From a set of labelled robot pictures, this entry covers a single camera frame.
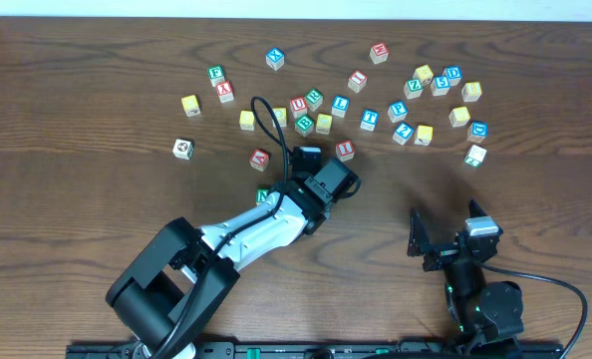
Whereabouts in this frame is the red i block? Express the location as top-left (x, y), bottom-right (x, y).
top-left (348, 70), bottom-right (368, 93)
top-left (335, 140), bottom-right (356, 162)

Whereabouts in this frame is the green N block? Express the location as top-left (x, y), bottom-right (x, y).
top-left (255, 187), bottom-right (270, 205)

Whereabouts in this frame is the green R block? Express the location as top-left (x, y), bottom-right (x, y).
top-left (305, 88), bottom-right (324, 112)

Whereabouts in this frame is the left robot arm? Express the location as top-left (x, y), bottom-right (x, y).
top-left (106, 147), bottom-right (360, 358)

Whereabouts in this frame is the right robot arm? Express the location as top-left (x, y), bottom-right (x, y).
top-left (407, 200), bottom-right (524, 354)

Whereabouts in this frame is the white green block right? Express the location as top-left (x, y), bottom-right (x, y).
top-left (464, 145), bottom-right (487, 168)

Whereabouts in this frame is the green B block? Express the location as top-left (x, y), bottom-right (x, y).
top-left (295, 115), bottom-right (315, 138)

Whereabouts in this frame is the red A block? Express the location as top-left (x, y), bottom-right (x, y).
top-left (249, 149), bottom-right (270, 172)

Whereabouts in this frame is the yellow block beside B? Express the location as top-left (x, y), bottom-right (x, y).
top-left (315, 114), bottom-right (333, 135)

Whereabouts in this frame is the yellow block centre left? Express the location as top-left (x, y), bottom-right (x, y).
top-left (272, 108), bottom-right (287, 128)

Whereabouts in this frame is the blue D block lower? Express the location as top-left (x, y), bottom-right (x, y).
top-left (467, 121), bottom-right (488, 144)

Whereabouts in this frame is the blue d block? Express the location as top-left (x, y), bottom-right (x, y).
top-left (443, 66), bottom-right (462, 87)
top-left (467, 121), bottom-right (488, 144)

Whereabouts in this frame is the red U block centre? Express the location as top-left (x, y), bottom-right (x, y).
top-left (289, 97), bottom-right (308, 119)

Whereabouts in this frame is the blue L block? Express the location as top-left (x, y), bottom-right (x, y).
top-left (331, 96), bottom-right (350, 118)

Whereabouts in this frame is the blue T block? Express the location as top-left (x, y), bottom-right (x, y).
top-left (360, 109), bottom-right (380, 132)

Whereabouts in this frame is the yellow block beside U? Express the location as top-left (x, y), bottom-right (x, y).
top-left (239, 110), bottom-right (255, 131)

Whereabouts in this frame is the yellow block beside 2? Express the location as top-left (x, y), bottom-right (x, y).
top-left (415, 125), bottom-right (434, 146)

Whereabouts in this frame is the blue 2 block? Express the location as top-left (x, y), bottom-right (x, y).
top-left (393, 122), bottom-right (415, 146)

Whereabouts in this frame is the blue P block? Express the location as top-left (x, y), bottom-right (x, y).
top-left (388, 101), bottom-right (409, 123)

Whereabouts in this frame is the yellow block far right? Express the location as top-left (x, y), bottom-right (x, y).
top-left (461, 82), bottom-right (482, 103)

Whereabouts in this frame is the red Y block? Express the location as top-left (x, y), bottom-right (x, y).
top-left (216, 81), bottom-right (234, 103)

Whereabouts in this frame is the blue 5 block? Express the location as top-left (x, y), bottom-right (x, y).
top-left (431, 76), bottom-right (450, 97)

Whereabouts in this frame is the blue X block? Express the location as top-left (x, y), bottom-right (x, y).
top-left (265, 48), bottom-right (285, 71)

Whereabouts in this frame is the green Z block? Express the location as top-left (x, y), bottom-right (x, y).
top-left (404, 79), bottom-right (424, 100)

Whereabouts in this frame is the white soccer ball block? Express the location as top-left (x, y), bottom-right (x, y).
top-left (172, 139), bottom-right (194, 160)

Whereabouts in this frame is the blue D block upper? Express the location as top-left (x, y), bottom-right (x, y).
top-left (443, 66), bottom-right (462, 87)

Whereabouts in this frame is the red block top right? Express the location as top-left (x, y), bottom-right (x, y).
top-left (370, 42), bottom-right (389, 65)

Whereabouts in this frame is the green F block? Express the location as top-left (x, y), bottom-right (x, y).
top-left (207, 65), bottom-right (225, 87)

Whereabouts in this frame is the yellow block far left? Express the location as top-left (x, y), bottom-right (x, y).
top-left (181, 95), bottom-right (200, 117)

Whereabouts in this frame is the yellow block top right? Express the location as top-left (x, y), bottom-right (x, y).
top-left (413, 65), bottom-right (434, 86)

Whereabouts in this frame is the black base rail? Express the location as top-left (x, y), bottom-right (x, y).
top-left (65, 338), bottom-right (563, 359)

